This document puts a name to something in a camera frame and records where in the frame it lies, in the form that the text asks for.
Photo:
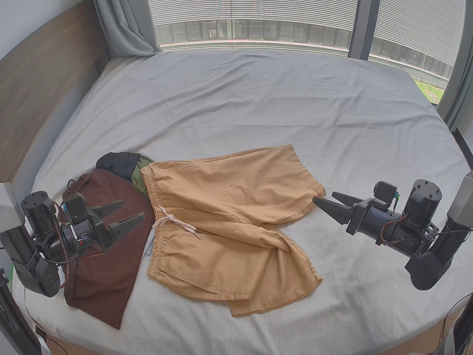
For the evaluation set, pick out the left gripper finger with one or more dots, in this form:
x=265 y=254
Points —
x=120 y=229
x=105 y=209

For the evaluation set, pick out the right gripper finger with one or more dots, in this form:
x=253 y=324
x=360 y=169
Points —
x=349 y=199
x=338 y=213

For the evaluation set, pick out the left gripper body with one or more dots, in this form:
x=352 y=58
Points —
x=92 y=235

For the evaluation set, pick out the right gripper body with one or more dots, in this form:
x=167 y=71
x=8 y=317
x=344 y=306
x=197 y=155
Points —
x=373 y=222

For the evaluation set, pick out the tan shorts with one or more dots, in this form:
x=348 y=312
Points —
x=221 y=216

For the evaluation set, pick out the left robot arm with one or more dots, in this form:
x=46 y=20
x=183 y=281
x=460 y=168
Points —
x=37 y=213

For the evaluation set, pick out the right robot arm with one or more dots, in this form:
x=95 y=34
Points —
x=423 y=202

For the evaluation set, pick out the bed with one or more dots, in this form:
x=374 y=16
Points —
x=277 y=105

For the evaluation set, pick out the brown shorts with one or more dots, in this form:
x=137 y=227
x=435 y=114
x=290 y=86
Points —
x=111 y=272

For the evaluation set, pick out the green garment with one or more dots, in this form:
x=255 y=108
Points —
x=139 y=178

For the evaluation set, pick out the black garment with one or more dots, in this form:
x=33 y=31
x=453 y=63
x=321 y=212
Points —
x=114 y=163

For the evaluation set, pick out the grey-green curtain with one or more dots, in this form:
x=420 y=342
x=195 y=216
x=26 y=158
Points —
x=118 y=20

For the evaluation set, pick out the window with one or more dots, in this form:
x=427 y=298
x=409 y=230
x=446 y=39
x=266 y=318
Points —
x=258 y=9

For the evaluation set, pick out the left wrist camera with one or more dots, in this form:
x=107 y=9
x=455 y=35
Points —
x=75 y=207

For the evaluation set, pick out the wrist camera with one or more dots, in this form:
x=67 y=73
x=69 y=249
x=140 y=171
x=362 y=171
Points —
x=75 y=207
x=384 y=192

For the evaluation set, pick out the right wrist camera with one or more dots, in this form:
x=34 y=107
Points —
x=384 y=192

